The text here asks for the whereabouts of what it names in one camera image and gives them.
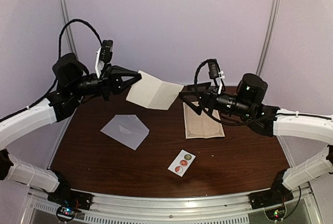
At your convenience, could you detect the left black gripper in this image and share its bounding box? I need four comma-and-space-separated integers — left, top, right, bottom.
69, 64, 142, 102

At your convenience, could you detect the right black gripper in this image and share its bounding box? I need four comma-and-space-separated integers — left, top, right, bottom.
178, 82, 253, 119

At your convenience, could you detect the cream letter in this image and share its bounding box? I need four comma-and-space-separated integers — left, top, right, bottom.
126, 70, 184, 110

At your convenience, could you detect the pale blue envelope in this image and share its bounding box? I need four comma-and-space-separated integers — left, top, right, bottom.
100, 115, 150, 151

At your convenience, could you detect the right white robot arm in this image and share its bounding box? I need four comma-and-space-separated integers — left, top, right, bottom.
178, 73, 332, 204

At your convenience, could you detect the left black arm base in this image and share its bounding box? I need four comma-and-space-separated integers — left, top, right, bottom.
47, 187, 93, 210

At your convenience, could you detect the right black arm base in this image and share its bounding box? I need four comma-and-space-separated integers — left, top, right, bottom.
249, 186, 293, 209

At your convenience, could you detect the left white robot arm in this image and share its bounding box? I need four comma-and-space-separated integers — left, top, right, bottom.
1, 53, 142, 205

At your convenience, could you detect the bordered certificate paper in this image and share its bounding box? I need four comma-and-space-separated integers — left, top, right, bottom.
183, 102, 225, 139

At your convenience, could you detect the green round sticker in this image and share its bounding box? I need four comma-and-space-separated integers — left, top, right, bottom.
184, 154, 192, 160

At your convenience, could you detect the orange round sticker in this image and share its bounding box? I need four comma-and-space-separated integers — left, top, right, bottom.
180, 160, 188, 167

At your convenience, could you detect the white sticker sheet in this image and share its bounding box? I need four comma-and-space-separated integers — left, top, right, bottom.
168, 150, 196, 177

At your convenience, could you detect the red white round sticker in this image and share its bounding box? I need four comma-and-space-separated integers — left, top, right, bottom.
174, 166, 183, 173

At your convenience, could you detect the right circuit board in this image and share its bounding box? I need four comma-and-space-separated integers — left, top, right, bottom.
264, 206, 286, 222

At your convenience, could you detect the circuit board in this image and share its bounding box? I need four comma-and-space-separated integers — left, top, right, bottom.
264, 206, 286, 222
56, 206, 81, 222

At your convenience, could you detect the left circuit board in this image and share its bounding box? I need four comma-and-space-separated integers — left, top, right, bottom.
56, 206, 81, 222

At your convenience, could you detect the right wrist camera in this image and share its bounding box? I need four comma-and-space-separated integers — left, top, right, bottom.
208, 59, 226, 94

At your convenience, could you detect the right black braided cable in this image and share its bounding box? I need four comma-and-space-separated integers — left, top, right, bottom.
194, 59, 333, 126

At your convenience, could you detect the black braided cable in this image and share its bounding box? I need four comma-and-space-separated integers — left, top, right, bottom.
0, 19, 104, 120
194, 59, 333, 126

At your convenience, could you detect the left black braided cable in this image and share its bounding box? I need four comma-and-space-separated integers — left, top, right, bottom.
0, 19, 104, 120

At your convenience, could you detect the aluminium front rail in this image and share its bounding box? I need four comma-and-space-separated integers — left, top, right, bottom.
19, 184, 323, 223

